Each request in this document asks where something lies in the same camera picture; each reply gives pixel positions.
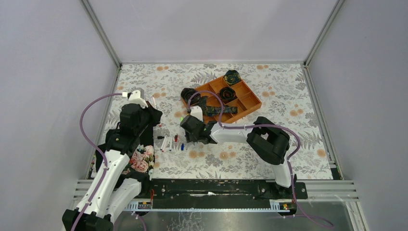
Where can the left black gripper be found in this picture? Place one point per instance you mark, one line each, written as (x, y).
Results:
(154, 116)

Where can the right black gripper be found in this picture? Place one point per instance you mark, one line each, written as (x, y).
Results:
(199, 104)

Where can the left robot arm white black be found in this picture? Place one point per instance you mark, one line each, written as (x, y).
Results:
(102, 203)

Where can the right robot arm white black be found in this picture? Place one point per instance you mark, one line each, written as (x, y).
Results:
(269, 141)

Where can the white pen on table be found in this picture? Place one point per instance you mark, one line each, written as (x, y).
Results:
(163, 146)

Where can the unrolled dark patterned tie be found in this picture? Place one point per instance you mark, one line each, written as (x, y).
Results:
(201, 101)

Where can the rolled dark tie left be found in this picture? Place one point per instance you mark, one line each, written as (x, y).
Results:
(190, 95)

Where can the rolled dark tie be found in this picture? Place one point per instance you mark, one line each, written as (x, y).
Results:
(227, 94)
(232, 77)
(190, 95)

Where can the orange compartment tray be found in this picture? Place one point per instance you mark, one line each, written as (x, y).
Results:
(220, 101)

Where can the black floral cloth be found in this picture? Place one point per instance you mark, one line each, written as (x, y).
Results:
(142, 161)

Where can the rolled dark tie centre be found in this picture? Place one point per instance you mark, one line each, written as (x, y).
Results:
(227, 94)

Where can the rolled dark tie top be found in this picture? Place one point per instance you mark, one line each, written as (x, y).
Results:
(232, 77)

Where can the floral table cloth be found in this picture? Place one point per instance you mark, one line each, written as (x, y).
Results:
(285, 99)

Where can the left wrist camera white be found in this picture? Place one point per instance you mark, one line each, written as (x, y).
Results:
(134, 97)

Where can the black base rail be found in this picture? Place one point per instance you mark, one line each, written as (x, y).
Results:
(219, 194)

